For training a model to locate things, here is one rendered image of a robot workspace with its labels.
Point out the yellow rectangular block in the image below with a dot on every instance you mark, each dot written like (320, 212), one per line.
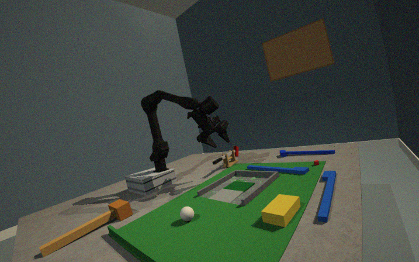
(281, 210)

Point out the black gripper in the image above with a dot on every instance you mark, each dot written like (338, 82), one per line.
(209, 128)

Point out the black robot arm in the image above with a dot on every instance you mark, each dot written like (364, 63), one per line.
(150, 104)

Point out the orange wooden mallet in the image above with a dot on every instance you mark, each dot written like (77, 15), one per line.
(119, 209)

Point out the white golf ball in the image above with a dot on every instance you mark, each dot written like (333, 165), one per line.
(187, 213)

